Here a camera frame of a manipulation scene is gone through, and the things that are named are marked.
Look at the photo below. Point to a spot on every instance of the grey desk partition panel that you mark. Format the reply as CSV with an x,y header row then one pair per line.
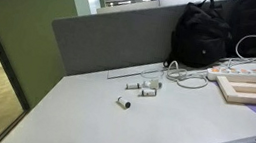
x,y
112,42

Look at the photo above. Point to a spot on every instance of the black backpack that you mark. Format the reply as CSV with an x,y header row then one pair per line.
x,y
200,38

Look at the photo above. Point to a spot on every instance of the light wooden divided tray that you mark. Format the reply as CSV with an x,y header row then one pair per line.
x,y
230,93

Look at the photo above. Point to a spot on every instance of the white power strip orange switches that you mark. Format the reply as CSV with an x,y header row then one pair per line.
x,y
245,77

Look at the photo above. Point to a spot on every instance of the dark door frame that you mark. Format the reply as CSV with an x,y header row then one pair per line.
x,y
2,54

